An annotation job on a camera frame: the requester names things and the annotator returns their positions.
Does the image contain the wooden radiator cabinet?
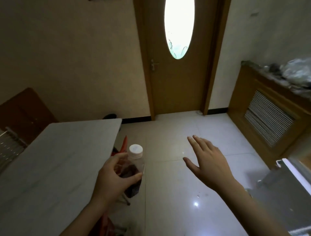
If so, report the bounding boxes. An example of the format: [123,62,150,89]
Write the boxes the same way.
[227,61,311,170]

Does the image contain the brown wooden board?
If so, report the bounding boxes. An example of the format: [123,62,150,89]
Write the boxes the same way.
[0,87,59,146]

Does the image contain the person's right hand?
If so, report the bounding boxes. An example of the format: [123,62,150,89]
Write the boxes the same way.
[182,135,240,191]

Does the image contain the person's left forearm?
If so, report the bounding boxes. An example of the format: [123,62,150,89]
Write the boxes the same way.
[58,197,115,236]

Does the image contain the clear plastic bag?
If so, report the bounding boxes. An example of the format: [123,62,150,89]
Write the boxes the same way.
[281,57,311,89]

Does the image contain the white marble dining table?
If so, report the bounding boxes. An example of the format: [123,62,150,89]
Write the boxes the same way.
[0,118,123,236]

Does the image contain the wooden door oval window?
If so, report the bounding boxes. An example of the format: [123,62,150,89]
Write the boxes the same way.
[133,0,232,121]

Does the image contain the white bottle cap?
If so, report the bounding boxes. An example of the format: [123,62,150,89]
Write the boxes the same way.
[129,144,143,157]

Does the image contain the person's left hand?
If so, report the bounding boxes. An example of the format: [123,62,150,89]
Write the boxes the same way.
[92,152,143,209]

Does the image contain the person's right forearm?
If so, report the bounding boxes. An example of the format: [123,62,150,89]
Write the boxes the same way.
[218,181,291,236]

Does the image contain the silver refrigerator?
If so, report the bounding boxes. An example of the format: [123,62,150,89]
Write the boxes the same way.
[243,157,311,236]

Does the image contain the white wire rack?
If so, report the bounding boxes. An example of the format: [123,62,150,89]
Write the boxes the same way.
[0,126,28,174]

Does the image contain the bottle of dark juice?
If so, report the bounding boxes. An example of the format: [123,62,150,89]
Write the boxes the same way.
[118,155,145,199]

